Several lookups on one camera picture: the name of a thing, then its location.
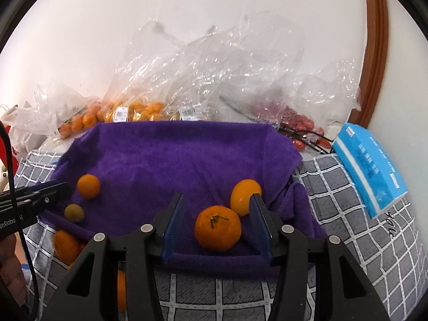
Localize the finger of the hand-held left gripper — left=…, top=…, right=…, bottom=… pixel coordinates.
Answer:
left=0, top=181, right=67, bottom=204
left=20, top=185, right=72, bottom=223

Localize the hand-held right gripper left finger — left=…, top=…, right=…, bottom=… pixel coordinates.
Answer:
left=40, top=192, right=186, bottom=321

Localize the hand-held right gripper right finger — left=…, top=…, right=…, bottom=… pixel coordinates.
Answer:
left=248, top=193, right=392, bottom=321

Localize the small yellow-green fruit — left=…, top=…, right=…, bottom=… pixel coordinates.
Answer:
left=64, top=204, right=85, bottom=223

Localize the oval yellow-orange citrus fruit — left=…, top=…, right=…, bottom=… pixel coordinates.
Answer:
left=230, top=179, right=263, bottom=217

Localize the orange mandarin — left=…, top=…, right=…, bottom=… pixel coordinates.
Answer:
left=117, top=269, right=128, bottom=312
left=194, top=205, right=242, bottom=252
left=53, top=229, right=82, bottom=265

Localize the smooth yellow-orange citrus fruit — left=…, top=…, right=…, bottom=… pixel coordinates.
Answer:
left=77, top=174, right=101, bottom=199

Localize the purple towel-covered tray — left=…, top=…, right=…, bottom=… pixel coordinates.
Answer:
left=37, top=120, right=330, bottom=278

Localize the person's left hand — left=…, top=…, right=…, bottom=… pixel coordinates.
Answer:
left=0, top=234, right=27, bottom=308

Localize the red paper bag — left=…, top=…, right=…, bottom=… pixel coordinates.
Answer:
left=0, top=125, right=12, bottom=164

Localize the white plastic bag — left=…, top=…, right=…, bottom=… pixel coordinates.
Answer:
left=0, top=100, right=44, bottom=152

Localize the pile of bagged mandarins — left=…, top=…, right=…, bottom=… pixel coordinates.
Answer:
left=58, top=105, right=102, bottom=137

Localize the grey checked star blanket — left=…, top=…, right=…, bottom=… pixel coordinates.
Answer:
left=13, top=149, right=425, bottom=321

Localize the pile of cherry tomatoes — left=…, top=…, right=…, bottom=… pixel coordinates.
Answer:
left=251, top=102, right=326, bottom=151

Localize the pile of bagged kumquats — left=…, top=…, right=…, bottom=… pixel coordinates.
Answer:
left=100, top=98, right=181, bottom=123

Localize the blue tissue box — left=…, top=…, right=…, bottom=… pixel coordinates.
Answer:
left=331, top=123, right=409, bottom=219

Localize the labelled clear plastic bag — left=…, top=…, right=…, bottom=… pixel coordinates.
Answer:
left=102, top=20, right=188, bottom=123

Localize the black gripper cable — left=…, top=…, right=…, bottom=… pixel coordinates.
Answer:
left=0, top=120, right=40, bottom=321

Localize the thin black wire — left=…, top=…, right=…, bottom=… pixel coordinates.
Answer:
left=279, top=122, right=335, bottom=156

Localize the brown wooden door frame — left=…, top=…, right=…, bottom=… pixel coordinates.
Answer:
left=346, top=0, right=390, bottom=128

